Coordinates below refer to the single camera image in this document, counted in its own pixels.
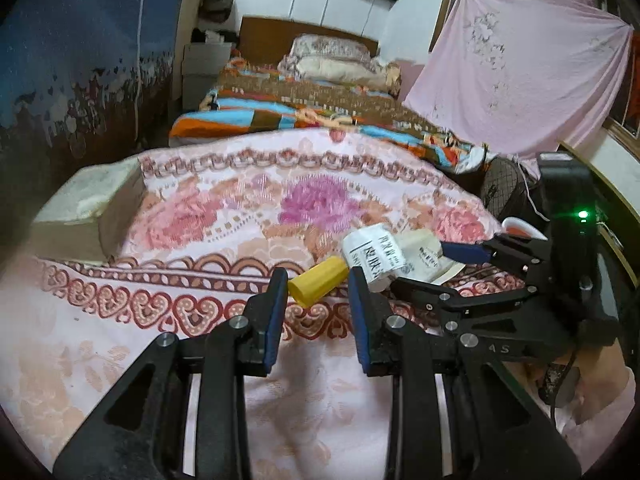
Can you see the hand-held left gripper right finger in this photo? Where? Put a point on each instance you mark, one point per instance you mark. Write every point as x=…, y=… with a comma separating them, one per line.
x=357, y=325

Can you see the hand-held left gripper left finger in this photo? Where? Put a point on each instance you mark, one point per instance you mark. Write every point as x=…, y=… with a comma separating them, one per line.
x=275, y=320

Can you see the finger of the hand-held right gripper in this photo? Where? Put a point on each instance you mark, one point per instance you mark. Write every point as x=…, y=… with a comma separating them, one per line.
x=465, y=253
x=425, y=296

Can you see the yellow plastic cylinder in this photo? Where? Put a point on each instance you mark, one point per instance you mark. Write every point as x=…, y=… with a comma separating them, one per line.
x=317, y=280

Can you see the red bowl with white rim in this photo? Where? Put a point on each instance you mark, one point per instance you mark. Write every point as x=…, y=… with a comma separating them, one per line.
x=520, y=227

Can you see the white printed paper packet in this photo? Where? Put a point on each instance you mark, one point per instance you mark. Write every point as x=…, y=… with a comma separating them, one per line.
x=375, y=255

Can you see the cream plastic packet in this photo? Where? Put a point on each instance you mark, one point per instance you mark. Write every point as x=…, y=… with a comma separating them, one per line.
x=427, y=252

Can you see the black mesh fan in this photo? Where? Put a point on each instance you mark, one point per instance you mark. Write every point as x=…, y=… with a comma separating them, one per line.
x=505, y=185

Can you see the pink floral tablecloth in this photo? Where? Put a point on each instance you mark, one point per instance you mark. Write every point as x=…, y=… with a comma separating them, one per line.
x=225, y=210

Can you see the pink hanging sheet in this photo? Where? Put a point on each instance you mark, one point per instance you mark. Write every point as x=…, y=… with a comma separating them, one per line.
x=515, y=75

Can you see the colourful printed blanket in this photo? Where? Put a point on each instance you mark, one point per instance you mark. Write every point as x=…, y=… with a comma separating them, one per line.
x=310, y=110

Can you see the brown cardboard box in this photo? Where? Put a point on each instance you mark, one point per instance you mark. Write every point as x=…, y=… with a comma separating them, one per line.
x=85, y=220

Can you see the floral pillow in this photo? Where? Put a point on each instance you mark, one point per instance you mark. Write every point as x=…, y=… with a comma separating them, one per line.
x=330, y=57

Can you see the white nightstand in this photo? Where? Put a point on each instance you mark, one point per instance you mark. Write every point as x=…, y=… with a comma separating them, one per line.
x=202, y=72

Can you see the wooden headboard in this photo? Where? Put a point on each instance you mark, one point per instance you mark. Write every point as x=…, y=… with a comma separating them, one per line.
x=265, y=35

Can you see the brown hanging bag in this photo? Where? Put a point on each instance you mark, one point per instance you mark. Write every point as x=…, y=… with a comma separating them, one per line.
x=219, y=7

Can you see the blue printed wardrobe cover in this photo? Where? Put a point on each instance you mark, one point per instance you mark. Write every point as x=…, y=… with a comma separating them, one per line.
x=75, y=60

